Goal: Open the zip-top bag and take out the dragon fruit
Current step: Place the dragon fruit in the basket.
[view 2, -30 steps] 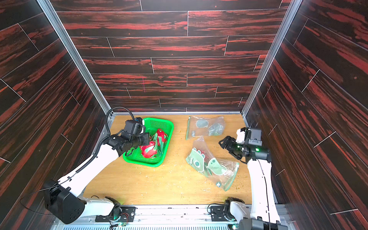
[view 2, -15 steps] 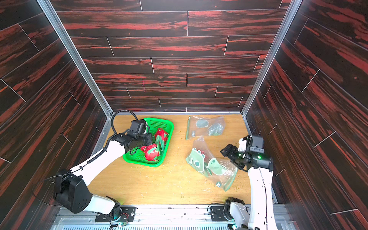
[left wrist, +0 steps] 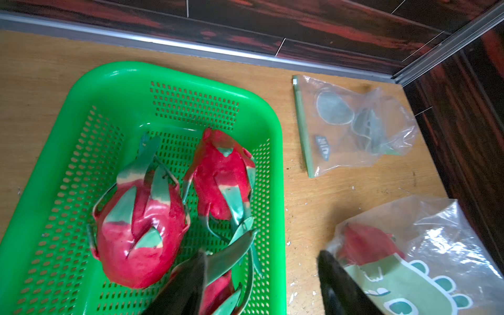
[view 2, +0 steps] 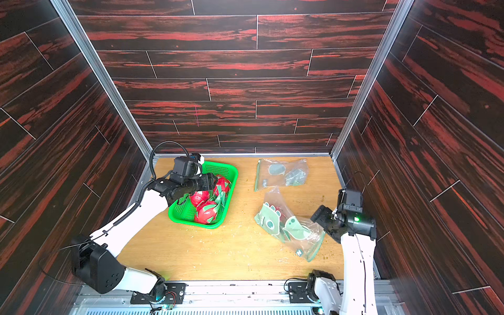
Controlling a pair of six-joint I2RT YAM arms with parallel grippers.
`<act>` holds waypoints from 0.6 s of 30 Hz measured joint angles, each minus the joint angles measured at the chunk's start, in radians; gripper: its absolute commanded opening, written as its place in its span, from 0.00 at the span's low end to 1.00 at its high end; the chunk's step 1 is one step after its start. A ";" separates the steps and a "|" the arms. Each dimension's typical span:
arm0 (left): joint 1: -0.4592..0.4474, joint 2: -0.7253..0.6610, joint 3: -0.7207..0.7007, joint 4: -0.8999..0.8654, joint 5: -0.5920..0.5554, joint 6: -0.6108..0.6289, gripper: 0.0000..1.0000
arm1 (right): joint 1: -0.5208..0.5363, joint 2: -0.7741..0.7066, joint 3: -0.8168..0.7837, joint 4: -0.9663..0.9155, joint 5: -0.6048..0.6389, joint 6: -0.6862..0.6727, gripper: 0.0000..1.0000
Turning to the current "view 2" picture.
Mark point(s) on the aluminium front rail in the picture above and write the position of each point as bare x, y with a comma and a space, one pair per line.
225, 297

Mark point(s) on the red dragon fruit toy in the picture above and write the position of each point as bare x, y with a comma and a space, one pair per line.
200, 197
222, 185

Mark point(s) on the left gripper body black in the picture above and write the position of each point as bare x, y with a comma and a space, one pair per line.
202, 183

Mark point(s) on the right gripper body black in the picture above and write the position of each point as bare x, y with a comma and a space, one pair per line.
321, 215

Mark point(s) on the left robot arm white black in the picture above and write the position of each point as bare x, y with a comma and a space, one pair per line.
94, 257

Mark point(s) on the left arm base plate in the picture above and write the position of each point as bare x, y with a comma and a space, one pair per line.
169, 293

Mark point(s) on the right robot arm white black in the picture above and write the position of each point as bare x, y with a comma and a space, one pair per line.
356, 231

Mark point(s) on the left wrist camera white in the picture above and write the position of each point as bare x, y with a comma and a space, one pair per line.
187, 167

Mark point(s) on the clear zip-top bag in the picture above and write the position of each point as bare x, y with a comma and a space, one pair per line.
271, 173
300, 234

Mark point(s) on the green perforated plastic tray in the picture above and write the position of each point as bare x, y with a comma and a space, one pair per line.
184, 212

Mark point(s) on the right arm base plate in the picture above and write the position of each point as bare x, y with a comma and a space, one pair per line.
297, 292

